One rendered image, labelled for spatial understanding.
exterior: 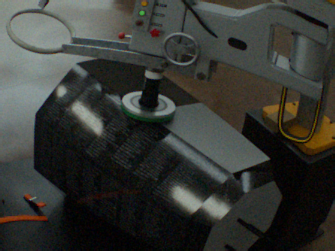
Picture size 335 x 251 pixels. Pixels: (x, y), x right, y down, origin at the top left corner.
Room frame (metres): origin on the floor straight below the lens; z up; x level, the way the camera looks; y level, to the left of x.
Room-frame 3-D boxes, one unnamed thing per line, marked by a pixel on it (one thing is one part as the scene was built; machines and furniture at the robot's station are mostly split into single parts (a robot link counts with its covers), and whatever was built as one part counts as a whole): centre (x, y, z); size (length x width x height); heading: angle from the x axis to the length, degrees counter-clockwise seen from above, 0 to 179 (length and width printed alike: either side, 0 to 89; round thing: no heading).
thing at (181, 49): (2.36, 0.00, 1.24); 0.15 x 0.10 x 0.15; 78
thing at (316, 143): (2.98, -0.79, 0.76); 0.49 x 0.49 x 0.05; 40
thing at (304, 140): (2.37, -0.56, 1.10); 0.23 x 0.03 x 0.32; 78
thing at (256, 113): (2.98, -0.79, 0.37); 0.66 x 0.66 x 0.74; 40
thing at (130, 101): (2.50, 0.09, 0.91); 0.21 x 0.21 x 0.01
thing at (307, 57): (2.37, -0.56, 1.39); 0.19 x 0.19 x 0.20
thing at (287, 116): (2.85, -0.56, 0.81); 0.20 x 0.10 x 0.05; 138
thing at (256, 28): (2.41, -0.29, 1.35); 0.74 x 0.23 x 0.49; 78
